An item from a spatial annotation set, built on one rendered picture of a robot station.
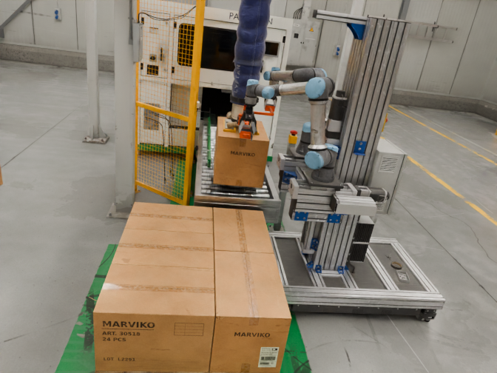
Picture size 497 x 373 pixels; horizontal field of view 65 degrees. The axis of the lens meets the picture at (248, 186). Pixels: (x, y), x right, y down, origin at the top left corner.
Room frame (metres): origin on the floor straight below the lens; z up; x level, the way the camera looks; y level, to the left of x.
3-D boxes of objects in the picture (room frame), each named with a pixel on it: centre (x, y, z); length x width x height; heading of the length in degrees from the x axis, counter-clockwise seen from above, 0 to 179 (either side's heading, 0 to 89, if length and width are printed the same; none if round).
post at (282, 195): (3.49, -0.34, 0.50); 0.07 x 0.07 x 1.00; 9
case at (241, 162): (3.19, 0.12, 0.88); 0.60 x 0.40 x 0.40; 7
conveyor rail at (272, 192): (4.05, -0.08, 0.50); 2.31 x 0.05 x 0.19; 9
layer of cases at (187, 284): (2.13, 0.26, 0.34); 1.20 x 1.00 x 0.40; 9
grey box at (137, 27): (3.44, 1.08, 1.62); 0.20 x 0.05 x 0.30; 9
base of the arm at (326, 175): (2.41, -0.47, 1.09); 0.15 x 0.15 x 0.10
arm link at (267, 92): (2.58, -0.03, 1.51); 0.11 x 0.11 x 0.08; 55
